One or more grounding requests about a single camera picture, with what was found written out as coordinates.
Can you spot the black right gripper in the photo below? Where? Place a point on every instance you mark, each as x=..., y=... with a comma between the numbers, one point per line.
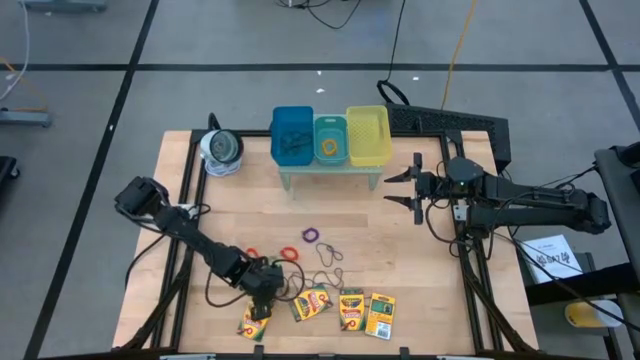
x=430, y=186

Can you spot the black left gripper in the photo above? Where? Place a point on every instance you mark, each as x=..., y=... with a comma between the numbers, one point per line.
x=260, y=280

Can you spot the yellow Crayola crayon box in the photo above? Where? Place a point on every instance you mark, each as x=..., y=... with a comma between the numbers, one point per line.
x=352, y=310
x=310, y=303
x=380, y=316
x=252, y=327

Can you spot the red spiral wrist coil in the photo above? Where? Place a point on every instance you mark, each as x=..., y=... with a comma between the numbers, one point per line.
x=282, y=254
x=251, y=251

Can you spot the purple spiral wrist coil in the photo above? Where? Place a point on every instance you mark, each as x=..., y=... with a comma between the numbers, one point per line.
x=304, y=235

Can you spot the orange spiral wrist coil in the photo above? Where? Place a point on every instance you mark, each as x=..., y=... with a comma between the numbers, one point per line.
x=323, y=146

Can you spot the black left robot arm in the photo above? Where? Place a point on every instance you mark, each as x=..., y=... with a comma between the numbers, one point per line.
x=200, y=242

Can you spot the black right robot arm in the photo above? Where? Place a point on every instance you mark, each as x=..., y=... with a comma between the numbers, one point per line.
x=540, y=205

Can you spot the black table clamp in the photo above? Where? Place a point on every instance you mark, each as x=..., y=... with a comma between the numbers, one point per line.
x=405, y=351
x=257, y=351

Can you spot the yellow plastic bin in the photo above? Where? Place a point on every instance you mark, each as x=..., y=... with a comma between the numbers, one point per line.
x=369, y=135

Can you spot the pale green small shelf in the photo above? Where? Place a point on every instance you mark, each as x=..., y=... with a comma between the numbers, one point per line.
x=330, y=170

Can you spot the black perforated panel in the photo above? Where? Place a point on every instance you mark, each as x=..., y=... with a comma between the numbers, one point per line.
x=450, y=122

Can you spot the small teal plastic bin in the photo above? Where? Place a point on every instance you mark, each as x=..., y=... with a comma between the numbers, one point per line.
x=330, y=125

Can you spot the blue plastic bin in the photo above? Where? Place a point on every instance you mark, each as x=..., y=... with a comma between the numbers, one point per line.
x=280, y=120

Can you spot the white printed paper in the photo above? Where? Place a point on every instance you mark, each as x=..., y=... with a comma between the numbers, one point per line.
x=550, y=260

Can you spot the white tipped cylinder container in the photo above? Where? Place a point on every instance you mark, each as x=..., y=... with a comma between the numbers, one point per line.
x=222, y=146

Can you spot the black side shelf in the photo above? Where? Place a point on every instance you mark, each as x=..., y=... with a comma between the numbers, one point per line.
x=575, y=287

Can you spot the dark grey cart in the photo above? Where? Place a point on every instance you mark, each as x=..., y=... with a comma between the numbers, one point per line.
x=617, y=200

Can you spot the yellow and white bottle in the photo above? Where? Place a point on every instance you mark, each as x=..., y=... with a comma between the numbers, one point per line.
x=590, y=315

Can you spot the black floor object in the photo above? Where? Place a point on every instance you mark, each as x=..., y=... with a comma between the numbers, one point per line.
x=6, y=172

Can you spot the grey table foot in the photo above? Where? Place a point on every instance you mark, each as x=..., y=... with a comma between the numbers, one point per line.
x=65, y=5
x=25, y=118

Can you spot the black aluminium table frame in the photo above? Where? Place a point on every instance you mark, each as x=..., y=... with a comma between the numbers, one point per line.
x=196, y=135

